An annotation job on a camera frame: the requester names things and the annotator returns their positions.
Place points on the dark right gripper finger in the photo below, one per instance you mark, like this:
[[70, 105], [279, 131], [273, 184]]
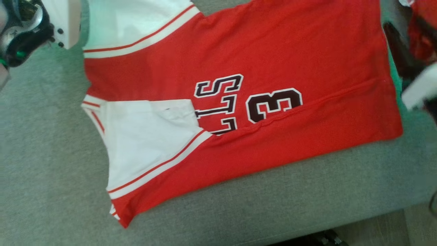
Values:
[[399, 51], [429, 34]]

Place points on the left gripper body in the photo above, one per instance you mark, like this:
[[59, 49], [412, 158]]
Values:
[[27, 30]]

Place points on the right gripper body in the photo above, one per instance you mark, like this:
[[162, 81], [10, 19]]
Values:
[[421, 90]]

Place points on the red white basketball jersey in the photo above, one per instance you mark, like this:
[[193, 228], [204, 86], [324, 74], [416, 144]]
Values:
[[273, 51]]

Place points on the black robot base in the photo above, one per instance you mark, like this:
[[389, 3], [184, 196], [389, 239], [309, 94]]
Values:
[[317, 239]]

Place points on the red white basketball shorts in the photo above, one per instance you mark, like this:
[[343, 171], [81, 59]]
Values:
[[426, 48]]

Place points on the large grey sofa ottoman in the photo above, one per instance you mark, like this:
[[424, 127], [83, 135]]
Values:
[[51, 153]]

